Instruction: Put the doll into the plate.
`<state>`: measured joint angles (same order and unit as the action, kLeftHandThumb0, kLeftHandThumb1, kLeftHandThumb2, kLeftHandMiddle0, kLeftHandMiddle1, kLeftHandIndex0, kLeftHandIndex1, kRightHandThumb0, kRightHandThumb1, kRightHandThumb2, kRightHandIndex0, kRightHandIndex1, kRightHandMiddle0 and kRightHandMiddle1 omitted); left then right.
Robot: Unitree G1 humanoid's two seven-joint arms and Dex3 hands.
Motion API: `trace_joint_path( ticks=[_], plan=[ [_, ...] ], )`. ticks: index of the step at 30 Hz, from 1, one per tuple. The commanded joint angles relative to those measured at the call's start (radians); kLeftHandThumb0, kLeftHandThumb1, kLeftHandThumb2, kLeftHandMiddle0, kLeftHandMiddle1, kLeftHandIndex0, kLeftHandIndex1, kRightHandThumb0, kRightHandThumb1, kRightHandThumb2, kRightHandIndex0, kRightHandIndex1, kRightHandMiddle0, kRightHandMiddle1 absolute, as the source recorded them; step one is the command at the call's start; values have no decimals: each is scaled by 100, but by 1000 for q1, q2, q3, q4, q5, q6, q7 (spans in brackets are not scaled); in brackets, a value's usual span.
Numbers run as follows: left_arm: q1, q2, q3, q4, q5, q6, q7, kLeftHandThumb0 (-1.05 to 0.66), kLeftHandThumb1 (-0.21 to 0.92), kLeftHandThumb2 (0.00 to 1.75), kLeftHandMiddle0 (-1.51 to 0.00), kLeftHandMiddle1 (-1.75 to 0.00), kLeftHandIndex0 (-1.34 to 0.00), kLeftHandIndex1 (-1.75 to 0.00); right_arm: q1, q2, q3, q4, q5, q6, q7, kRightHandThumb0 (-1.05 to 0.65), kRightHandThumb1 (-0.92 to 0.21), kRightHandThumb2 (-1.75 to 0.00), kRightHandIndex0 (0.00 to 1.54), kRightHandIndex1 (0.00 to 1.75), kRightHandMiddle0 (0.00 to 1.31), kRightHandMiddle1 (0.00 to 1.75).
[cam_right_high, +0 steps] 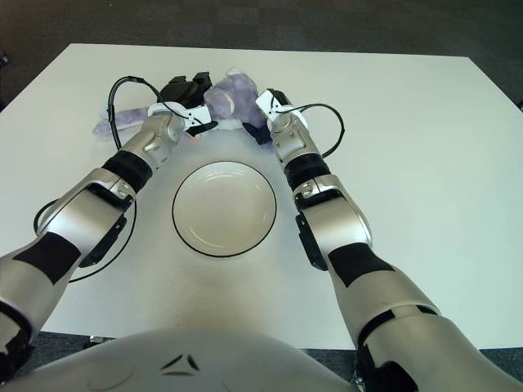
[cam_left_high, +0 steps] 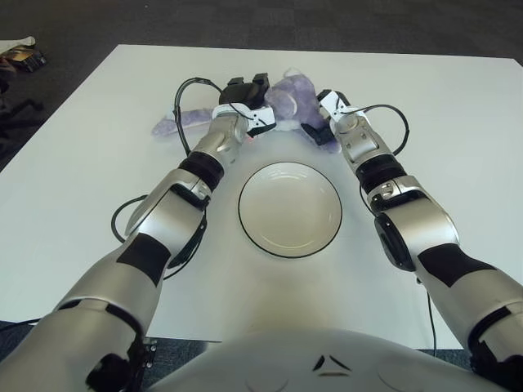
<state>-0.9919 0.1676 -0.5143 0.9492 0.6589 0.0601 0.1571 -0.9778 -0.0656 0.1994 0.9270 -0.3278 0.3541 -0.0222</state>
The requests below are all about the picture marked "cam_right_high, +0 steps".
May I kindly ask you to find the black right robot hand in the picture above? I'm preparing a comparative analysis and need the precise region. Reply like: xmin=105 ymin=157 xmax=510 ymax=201
xmin=242 ymin=88 xmax=296 ymax=147

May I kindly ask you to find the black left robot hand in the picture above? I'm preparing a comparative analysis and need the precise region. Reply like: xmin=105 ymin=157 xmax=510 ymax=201
xmin=157 ymin=72 xmax=220 ymax=138

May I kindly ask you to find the purple plush bunny doll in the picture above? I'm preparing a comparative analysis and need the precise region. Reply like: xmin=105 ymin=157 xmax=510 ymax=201
xmin=92 ymin=67 xmax=273 ymax=152

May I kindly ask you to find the white plate with black rim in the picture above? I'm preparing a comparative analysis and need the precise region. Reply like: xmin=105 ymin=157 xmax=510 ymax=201
xmin=172 ymin=161 xmax=278 ymax=258

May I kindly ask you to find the grey robot torso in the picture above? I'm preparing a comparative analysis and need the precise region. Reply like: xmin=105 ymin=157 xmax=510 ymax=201
xmin=0 ymin=326 xmax=360 ymax=392

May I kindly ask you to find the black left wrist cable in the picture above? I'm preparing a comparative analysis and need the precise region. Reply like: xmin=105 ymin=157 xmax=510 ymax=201
xmin=106 ymin=75 xmax=164 ymax=150

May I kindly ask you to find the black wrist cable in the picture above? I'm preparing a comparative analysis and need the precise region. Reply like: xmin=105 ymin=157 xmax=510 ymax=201
xmin=292 ymin=102 xmax=345 ymax=158
xmin=106 ymin=75 xmax=164 ymax=150

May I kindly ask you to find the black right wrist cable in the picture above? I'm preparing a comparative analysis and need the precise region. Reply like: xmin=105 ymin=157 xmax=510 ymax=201
xmin=292 ymin=102 xmax=345 ymax=158

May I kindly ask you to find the black left elbow cable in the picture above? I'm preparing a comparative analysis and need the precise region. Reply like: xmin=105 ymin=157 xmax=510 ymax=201
xmin=33 ymin=198 xmax=138 ymax=283

